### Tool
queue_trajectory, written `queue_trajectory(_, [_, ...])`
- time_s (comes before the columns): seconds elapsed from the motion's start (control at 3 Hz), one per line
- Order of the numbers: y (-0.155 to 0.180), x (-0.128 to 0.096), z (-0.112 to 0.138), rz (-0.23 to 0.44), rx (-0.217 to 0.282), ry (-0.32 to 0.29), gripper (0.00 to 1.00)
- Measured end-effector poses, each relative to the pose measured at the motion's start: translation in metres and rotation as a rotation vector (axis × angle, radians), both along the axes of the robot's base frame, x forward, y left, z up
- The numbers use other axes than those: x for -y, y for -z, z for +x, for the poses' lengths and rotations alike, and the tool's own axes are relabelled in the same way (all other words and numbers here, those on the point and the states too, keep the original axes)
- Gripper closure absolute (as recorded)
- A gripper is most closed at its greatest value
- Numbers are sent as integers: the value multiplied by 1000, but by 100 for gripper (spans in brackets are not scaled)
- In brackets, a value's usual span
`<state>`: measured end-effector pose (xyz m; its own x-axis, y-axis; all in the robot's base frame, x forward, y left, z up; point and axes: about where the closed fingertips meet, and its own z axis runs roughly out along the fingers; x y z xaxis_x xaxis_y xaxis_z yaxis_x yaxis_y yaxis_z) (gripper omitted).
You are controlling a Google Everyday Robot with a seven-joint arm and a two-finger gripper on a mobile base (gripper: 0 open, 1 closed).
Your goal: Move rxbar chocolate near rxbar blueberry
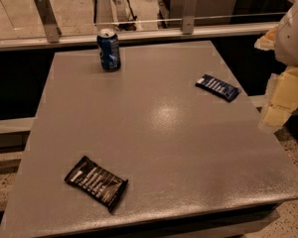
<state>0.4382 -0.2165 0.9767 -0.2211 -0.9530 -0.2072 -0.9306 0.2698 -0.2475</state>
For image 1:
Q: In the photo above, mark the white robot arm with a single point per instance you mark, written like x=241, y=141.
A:
x=286, y=40

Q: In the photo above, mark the right metal rail bracket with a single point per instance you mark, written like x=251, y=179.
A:
x=188, y=16

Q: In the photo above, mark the metal rail bracket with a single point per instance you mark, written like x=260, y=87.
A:
x=188, y=16
x=48, y=19

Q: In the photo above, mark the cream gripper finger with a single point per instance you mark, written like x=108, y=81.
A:
x=267, y=41
x=281, y=99

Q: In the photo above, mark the blue soda can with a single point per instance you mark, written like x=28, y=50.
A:
x=107, y=42

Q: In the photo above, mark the black chocolate rxbar wrapper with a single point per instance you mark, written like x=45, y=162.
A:
x=99, y=183

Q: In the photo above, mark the horizontal metal railing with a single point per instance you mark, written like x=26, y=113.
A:
x=135, y=38

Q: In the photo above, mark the blue blueberry rxbar wrapper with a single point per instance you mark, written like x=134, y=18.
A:
x=218, y=87

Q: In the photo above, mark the left metal rail bracket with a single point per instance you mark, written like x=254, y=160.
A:
x=48, y=19

